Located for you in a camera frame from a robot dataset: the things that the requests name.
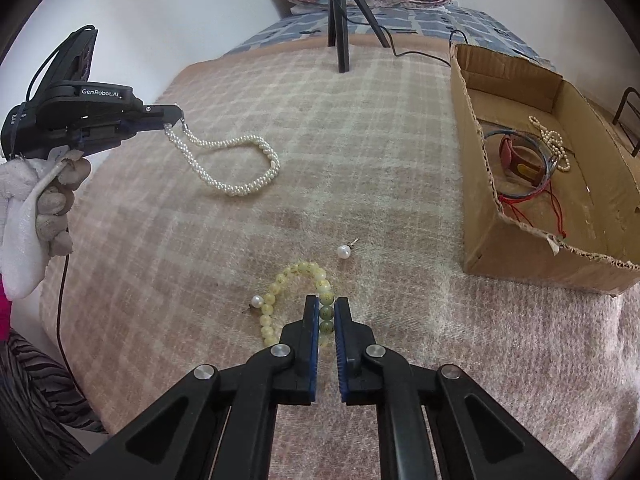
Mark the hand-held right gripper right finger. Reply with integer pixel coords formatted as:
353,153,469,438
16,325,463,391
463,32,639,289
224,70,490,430
334,296,581,480

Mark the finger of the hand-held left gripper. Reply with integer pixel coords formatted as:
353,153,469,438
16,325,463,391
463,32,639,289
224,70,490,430
142,103,187,133

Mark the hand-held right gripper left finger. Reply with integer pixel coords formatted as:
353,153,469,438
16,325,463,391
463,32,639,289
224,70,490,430
65,296,321,480

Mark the yellow green bead bracelet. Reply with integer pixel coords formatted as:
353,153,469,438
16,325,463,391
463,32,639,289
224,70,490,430
259,261,335,348

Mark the thick white pearl necklace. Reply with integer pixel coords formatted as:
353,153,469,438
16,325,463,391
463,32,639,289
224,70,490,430
164,122,281,197

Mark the cardboard box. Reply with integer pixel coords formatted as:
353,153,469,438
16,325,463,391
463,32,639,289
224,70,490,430
450,42,640,297

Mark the brown leather bracelet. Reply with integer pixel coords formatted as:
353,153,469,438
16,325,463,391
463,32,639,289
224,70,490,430
498,136,543,183

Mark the dark metal bangle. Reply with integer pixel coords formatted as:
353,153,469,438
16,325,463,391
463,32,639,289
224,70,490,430
482,130,560,201

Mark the thin pearl bead necklace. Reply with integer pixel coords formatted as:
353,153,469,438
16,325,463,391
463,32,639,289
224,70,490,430
528,115,571,173

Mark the person's left hand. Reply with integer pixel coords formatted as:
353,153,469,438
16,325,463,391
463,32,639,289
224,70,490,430
0,154,93,301

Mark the blue patterned bed sheet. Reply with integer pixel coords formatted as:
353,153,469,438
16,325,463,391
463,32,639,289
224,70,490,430
227,2,558,73

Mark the pink plaid blanket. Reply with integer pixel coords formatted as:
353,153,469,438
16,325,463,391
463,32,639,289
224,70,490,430
37,42,640,480

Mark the black tripod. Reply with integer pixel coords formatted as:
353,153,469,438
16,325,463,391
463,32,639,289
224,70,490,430
325,0,390,74

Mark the pink clothing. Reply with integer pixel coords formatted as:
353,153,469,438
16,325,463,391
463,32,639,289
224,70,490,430
0,280,12,341

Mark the zebra striped cloth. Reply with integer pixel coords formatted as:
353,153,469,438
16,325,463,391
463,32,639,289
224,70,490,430
0,327,108,466

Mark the black metal shoe rack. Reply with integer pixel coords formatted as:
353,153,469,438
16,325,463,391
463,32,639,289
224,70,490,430
611,87,640,158

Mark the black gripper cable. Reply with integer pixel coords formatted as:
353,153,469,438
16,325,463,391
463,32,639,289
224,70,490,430
54,255,98,411

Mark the black ring light cable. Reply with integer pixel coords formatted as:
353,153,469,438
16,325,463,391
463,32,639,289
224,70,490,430
345,10,466,68

